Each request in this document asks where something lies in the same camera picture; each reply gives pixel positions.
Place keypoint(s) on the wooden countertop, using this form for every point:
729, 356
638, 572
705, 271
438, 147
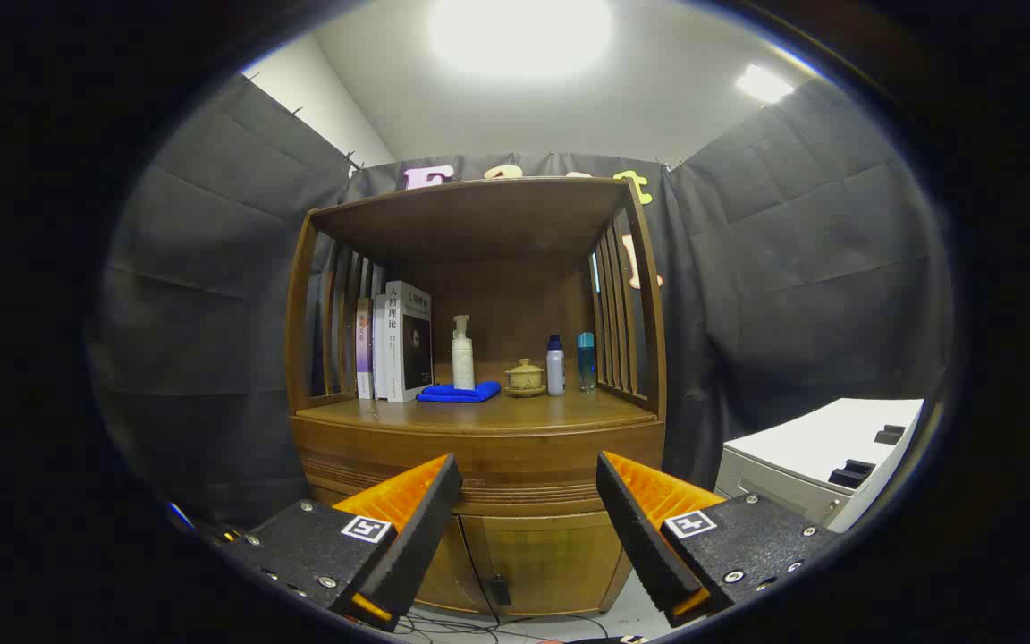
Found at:
551, 411

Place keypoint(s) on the thin white book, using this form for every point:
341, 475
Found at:
380, 349

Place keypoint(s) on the yellow lidded teacup with saucer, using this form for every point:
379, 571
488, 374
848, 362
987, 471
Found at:
525, 377

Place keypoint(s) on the rectangular ceiling light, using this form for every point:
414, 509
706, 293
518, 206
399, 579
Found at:
764, 84

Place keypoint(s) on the brown wooden drawer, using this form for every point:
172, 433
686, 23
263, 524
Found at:
524, 456

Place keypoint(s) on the wooden cabinet door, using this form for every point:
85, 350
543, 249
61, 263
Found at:
457, 572
560, 563

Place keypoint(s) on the black cabinet door lock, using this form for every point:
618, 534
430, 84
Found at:
501, 592

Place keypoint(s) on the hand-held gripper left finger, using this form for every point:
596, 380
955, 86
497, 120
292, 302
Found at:
412, 537

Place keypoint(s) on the brown wooden cabinet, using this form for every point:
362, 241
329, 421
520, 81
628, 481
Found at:
497, 224

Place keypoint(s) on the white drawer unit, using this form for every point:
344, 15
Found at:
810, 447

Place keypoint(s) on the black backdrop cloth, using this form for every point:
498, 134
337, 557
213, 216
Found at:
211, 313

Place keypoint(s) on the white bottle dark blue cap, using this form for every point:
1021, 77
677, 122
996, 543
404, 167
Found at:
555, 371

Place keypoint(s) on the purple spine book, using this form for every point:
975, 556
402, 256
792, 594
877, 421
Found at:
364, 349

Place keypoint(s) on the thick white portrait book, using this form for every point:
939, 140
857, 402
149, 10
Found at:
408, 344

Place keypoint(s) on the white pump bottle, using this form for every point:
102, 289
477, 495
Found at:
462, 362

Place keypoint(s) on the clear blue bottle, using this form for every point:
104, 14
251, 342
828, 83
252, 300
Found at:
586, 367

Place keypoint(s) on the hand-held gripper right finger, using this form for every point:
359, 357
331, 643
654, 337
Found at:
640, 537

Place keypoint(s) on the folded blue cloth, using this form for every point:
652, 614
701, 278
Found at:
461, 393

